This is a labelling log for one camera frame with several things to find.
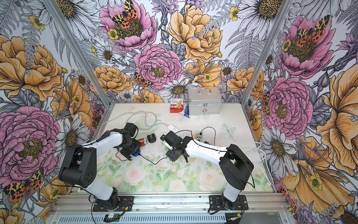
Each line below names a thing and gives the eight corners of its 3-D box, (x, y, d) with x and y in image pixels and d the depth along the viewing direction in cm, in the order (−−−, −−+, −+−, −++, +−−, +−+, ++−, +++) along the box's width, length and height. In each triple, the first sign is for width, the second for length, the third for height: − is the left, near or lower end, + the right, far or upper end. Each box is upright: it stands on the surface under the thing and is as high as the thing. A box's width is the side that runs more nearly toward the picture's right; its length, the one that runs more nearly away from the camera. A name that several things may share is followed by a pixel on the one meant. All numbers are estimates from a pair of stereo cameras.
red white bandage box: (170, 113, 116) (169, 110, 114) (171, 100, 126) (170, 98, 123) (183, 113, 116) (183, 110, 114) (183, 100, 126) (183, 98, 123)
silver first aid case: (188, 115, 116) (189, 100, 103) (188, 100, 128) (188, 85, 115) (220, 116, 116) (225, 100, 103) (217, 100, 128) (221, 85, 115)
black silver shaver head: (147, 143, 100) (146, 140, 97) (148, 136, 104) (147, 133, 101) (155, 143, 100) (154, 140, 97) (156, 136, 104) (155, 133, 101)
